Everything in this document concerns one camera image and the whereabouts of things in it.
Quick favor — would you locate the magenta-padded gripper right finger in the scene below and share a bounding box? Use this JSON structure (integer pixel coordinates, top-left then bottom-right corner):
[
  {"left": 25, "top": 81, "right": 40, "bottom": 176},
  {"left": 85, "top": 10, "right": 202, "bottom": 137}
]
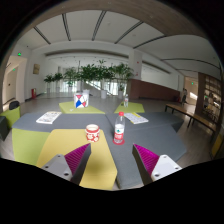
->
[{"left": 131, "top": 143, "right": 183, "bottom": 186}]

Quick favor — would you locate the wooden shelf unit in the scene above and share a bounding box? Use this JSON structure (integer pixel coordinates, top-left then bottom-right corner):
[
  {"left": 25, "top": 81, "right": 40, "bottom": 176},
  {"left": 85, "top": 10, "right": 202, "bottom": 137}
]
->
[{"left": 196, "top": 72, "right": 224, "bottom": 125}]

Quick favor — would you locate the small clear drink bottle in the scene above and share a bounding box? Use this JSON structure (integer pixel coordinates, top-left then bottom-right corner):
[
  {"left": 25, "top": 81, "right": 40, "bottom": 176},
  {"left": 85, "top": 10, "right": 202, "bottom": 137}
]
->
[{"left": 123, "top": 93, "right": 130, "bottom": 108}]

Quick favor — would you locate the green armchair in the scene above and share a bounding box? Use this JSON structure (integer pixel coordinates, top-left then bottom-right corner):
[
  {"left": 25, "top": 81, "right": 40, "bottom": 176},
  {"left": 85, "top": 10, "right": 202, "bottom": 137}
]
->
[{"left": 0, "top": 106, "right": 22, "bottom": 130}]

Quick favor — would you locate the white and yellow booklet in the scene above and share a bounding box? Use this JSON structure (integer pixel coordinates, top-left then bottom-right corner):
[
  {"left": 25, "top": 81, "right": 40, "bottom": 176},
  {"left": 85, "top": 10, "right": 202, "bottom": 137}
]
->
[{"left": 123, "top": 111, "right": 150, "bottom": 125}]

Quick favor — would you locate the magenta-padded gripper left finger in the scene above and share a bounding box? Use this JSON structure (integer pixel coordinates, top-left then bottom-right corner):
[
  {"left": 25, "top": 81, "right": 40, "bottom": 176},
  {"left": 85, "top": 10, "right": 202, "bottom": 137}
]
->
[{"left": 41, "top": 142, "right": 92, "bottom": 186}]

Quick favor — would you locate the black chair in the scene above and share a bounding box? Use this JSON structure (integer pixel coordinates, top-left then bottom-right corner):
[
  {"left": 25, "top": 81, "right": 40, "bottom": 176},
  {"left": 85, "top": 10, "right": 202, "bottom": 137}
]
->
[{"left": 8, "top": 100, "right": 21, "bottom": 111}]

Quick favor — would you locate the white box with coloured triangles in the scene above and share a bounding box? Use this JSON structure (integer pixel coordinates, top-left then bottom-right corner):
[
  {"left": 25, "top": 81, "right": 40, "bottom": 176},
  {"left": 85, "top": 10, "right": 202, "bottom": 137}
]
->
[{"left": 73, "top": 92, "right": 90, "bottom": 109}]

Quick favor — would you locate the person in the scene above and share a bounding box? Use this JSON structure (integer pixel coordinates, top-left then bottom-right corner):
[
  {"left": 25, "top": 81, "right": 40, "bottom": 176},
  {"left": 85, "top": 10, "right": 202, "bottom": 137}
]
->
[{"left": 181, "top": 87, "right": 189, "bottom": 106}]

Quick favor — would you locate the long wooden bench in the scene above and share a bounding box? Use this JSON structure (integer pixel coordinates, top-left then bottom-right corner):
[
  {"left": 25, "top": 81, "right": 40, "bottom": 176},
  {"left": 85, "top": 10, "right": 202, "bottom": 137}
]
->
[{"left": 164, "top": 102, "right": 218, "bottom": 133}]

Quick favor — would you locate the red floral ceramic mug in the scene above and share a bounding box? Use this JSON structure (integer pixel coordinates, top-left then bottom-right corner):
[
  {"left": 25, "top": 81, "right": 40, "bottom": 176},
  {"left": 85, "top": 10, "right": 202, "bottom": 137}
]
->
[{"left": 85, "top": 123, "right": 101, "bottom": 143}]

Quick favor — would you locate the white printed magazine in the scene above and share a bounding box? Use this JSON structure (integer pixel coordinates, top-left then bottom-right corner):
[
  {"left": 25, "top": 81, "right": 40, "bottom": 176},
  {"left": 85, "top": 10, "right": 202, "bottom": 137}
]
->
[{"left": 35, "top": 110, "right": 63, "bottom": 125}]

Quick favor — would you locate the group of potted green plants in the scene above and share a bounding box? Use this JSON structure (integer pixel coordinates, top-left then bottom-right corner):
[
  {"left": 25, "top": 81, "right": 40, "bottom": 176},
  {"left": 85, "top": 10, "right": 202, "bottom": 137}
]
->
[{"left": 43, "top": 59, "right": 135, "bottom": 100}]

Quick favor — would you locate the flat round red coaster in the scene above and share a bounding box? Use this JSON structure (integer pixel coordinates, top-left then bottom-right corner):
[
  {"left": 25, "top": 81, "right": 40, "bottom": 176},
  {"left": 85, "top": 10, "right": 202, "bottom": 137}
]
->
[{"left": 112, "top": 138, "right": 126, "bottom": 146}]

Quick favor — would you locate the framed wall picture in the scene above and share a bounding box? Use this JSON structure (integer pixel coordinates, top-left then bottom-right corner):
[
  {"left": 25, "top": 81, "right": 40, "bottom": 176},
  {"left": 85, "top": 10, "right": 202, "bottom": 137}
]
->
[{"left": 32, "top": 63, "right": 41, "bottom": 75}]

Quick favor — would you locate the clear red-capped water bottle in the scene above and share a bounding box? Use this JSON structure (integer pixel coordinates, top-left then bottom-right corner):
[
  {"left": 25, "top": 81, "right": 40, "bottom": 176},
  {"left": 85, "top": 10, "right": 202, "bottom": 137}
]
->
[{"left": 113, "top": 111, "right": 126, "bottom": 145}]

